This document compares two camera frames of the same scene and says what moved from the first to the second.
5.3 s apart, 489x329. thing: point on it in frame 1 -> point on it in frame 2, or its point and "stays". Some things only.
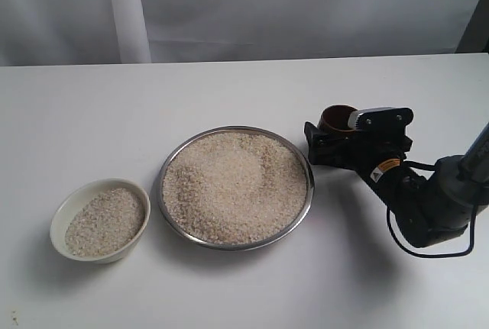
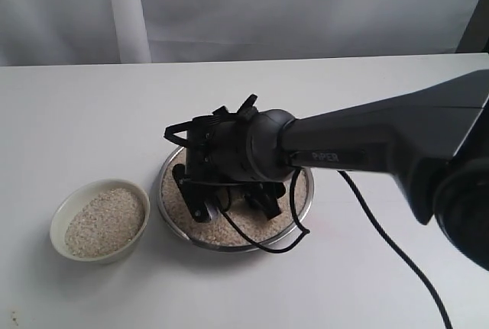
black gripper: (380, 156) -> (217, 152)
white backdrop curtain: (55, 14) stays
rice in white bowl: (105, 222) stays
